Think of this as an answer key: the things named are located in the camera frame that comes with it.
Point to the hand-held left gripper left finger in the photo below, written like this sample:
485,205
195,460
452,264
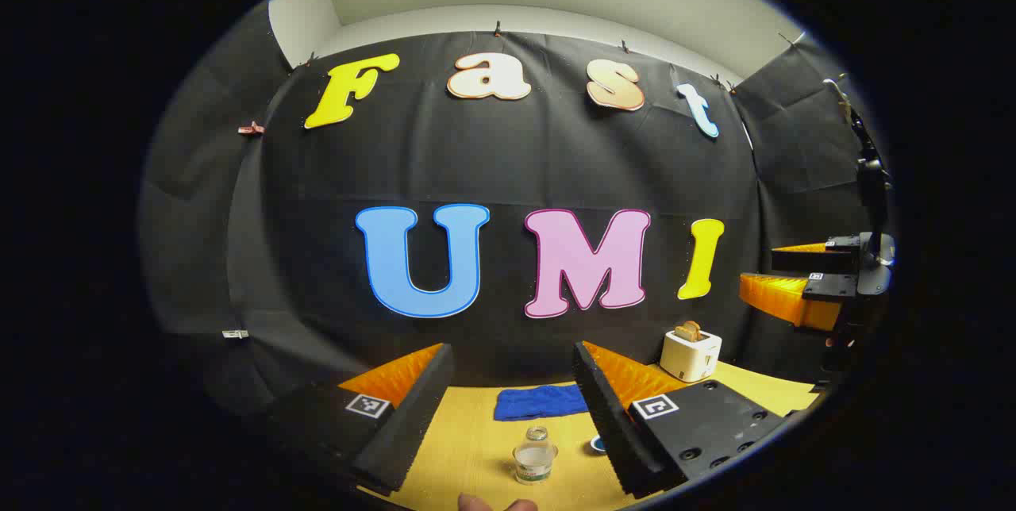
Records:
413,424

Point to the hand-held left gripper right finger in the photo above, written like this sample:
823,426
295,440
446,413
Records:
607,424

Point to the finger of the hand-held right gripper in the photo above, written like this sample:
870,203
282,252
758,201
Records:
778,297
810,261

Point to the blue teacup lid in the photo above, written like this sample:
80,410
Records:
599,442

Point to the white and blue teacup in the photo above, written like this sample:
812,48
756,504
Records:
594,448

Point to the clear plastic water bottle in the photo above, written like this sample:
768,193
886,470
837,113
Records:
534,459

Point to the blue towel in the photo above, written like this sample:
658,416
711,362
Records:
540,402

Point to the toast slice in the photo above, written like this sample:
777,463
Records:
688,331

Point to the white toaster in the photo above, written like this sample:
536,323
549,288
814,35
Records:
689,356

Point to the white clip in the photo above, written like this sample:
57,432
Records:
235,334

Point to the red clip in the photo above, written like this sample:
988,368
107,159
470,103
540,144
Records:
251,129

